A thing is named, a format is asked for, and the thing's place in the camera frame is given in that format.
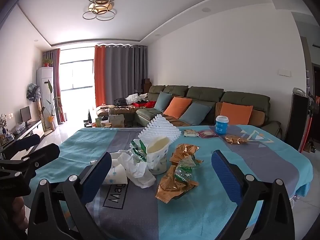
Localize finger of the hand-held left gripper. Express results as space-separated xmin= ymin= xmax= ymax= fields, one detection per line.
xmin=0 ymin=144 xmax=60 ymax=181
xmin=0 ymin=134 xmax=41 ymax=161

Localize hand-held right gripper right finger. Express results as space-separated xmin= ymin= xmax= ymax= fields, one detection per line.
xmin=211 ymin=150 xmax=295 ymax=240

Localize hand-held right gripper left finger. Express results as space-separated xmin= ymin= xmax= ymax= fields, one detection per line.
xmin=27 ymin=152 xmax=112 ymax=240

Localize white tissue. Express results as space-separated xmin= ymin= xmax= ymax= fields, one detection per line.
xmin=111 ymin=149 xmax=157 ymax=189

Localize large gold foil wrapper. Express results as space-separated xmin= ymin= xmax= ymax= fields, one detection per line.
xmin=155 ymin=165 xmax=199 ymax=203

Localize white patterned paper cup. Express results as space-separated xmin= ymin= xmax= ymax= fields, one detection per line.
xmin=146 ymin=136 xmax=171 ymax=175

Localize white foam net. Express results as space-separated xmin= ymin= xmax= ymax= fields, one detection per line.
xmin=138 ymin=114 xmax=182 ymax=143

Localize person's left hand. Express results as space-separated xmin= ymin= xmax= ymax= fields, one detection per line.
xmin=10 ymin=196 xmax=29 ymax=233

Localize clear plastic bag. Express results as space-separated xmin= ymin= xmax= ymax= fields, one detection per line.
xmin=12 ymin=122 xmax=27 ymax=133

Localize flattened patterned paper cup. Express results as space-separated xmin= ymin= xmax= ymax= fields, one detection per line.
xmin=101 ymin=164 xmax=128 ymax=185

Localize plant in blue vase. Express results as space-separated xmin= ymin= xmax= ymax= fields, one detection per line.
xmin=0 ymin=114 xmax=9 ymax=135

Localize black monitor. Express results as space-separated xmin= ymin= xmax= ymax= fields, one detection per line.
xmin=20 ymin=106 xmax=32 ymax=127

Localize tall leafy potted plant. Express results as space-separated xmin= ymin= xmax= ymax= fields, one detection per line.
xmin=41 ymin=79 xmax=63 ymax=132

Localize green white plastic wrapper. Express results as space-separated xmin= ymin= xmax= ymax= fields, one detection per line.
xmin=129 ymin=139 xmax=150 ymax=164
xmin=174 ymin=160 xmax=200 ymax=180

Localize small gold foil wrapper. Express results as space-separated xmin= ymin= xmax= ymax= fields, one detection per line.
xmin=224 ymin=134 xmax=248 ymax=145

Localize blue grey printed blanket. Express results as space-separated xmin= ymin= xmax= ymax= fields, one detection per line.
xmin=24 ymin=124 xmax=314 ymax=240

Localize purple snack packet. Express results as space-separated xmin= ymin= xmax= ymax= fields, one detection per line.
xmin=199 ymin=129 xmax=219 ymax=138

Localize white dark-topped coffee table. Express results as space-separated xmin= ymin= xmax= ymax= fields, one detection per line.
xmin=84 ymin=114 xmax=125 ymax=128

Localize covered standing fan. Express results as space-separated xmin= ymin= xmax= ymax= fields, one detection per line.
xmin=26 ymin=82 xmax=45 ymax=130

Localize blue white lidded cup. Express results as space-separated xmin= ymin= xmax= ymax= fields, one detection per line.
xmin=215 ymin=115 xmax=229 ymax=136

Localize group of snack jars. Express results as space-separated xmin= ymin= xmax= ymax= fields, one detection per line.
xmin=95 ymin=114 xmax=125 ymax=128

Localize white standing air conditioner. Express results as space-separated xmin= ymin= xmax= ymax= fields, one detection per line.
xmin=37 ymin=67 xmax=58 ymax=128

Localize orange cushion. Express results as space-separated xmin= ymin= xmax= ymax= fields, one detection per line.
xmin=220 ymin=102 xmax=253 ymax=125
xmin=164 ymin=97 xmax=193 ymax=119

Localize brown cushion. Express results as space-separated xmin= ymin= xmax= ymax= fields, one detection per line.
xmin=249 ymin=110 xmax=266 ymax=128

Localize grey red striped curtain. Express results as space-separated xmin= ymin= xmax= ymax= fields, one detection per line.
xmin=42 ymin=48 xmax=62 ymax=123

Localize grey-blue cushion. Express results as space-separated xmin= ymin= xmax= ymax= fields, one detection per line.
xmin=154 ymin=91 xmax=173 ymax=112
xmin=179 ymin=102 xmax=212 ymax=125

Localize brown seat cover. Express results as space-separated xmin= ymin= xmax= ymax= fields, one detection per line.
xmin=160 ymin=115 xmax=216 ymax=127

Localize pile of clothes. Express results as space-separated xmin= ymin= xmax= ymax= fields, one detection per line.
xmin=114 ymin=93 xmax=157 ymax=109

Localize green sofa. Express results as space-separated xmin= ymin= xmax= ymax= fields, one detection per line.
xmin=96 ymin=85 xmax=282 ymax=137

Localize brown cardboard boxes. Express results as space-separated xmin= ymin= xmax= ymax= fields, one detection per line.
xmin=141 ymin=79 xmax=153 ymax=92

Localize orange and grey curtain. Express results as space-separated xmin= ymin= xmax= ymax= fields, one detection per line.
xmin=94 ymin=44 xmax=148 ymax=108

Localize gold ring ceiling lamp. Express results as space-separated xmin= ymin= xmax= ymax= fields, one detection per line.
xmin=82 ymin=0 xmax=119 ymax=21

